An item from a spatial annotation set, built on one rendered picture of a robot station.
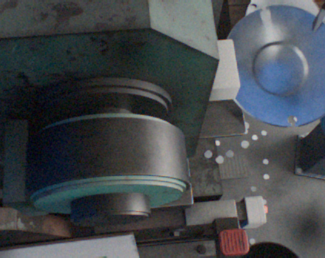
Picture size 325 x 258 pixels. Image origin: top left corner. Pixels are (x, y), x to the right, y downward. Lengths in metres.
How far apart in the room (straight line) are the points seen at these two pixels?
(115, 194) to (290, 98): 0.67
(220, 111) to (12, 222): 0.57
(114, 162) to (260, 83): 0.69
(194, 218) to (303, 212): 0.82
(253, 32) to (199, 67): 0.59
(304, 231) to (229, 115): 0.91
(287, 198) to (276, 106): 0.90
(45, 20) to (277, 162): 1.64
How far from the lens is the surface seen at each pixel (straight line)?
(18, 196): 0.55
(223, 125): 1.13
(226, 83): 0.55
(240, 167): 1.75
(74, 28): 0.40
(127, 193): 0.47
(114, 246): 1.33
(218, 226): 1.14
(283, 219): 1.91
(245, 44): 1.06
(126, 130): 0.43
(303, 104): 1.06
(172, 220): 1.22
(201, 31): 0.45
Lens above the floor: 1.83
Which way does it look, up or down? 70 degrees down
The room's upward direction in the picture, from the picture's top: 1 degrees clockwise
